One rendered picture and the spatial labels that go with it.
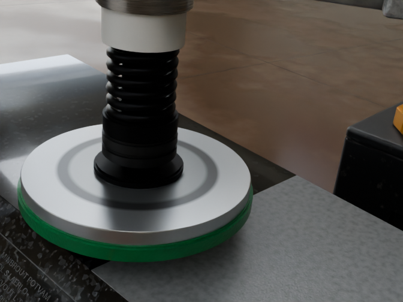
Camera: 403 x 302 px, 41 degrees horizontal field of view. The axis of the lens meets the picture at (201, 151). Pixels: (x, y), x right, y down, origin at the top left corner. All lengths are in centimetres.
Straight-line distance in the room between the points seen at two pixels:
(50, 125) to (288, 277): 40
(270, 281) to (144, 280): 11
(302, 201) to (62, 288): 27
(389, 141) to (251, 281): 62
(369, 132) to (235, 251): 61
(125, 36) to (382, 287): 30
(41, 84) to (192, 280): 51
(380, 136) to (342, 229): 51
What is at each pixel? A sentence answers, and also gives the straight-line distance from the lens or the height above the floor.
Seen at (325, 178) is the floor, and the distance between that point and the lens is 249.
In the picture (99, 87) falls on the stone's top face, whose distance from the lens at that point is 88.
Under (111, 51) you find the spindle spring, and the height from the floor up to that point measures 100.
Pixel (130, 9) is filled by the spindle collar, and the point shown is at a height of 104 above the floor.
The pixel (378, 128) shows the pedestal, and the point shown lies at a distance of 109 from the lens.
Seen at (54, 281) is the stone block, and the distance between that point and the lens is 50.
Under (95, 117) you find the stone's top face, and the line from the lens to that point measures 76.
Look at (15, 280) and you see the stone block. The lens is 53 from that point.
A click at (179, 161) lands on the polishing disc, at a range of 50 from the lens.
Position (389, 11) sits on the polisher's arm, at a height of 107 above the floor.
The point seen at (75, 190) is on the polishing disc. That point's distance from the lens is 47.
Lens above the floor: 112
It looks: 26 degrees down
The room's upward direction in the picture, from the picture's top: 5 degrees clockwise
